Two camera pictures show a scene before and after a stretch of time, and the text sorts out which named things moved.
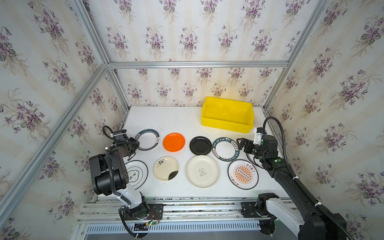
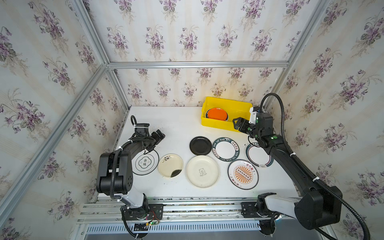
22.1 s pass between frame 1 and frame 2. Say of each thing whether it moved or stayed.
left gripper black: moved
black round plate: stayed
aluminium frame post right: stayed
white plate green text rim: stayed
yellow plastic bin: stayed
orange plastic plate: moved
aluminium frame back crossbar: stayed
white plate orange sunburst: stayed
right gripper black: moved
